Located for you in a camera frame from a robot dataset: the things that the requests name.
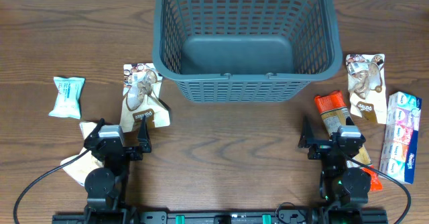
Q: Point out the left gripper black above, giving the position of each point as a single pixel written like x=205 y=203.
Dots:
x=144 y=143

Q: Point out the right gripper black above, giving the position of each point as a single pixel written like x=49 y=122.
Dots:
x=323 y=146

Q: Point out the orange pasta packet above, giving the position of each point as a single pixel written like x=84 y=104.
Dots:
x=335 y=113

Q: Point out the brown snack pouch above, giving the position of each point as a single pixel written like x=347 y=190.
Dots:
x=367 y=87
x=141 y=90

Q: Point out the beige paper bag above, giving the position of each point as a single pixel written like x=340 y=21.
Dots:
x=80 y=169

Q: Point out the Kleenex tissue multipack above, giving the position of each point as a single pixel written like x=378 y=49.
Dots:
x=398 y=155

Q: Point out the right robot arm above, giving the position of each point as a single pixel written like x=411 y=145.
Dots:
x=345 y=189

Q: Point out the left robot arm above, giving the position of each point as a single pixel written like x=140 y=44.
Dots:
x=106 y=186

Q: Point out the mint toilet tissue wipes pack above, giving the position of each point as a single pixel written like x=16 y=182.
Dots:
x=67 y=101

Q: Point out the grey plastic basket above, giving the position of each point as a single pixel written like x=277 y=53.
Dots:
x=245 y=50

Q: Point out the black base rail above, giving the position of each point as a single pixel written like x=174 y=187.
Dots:
x=281 y=216

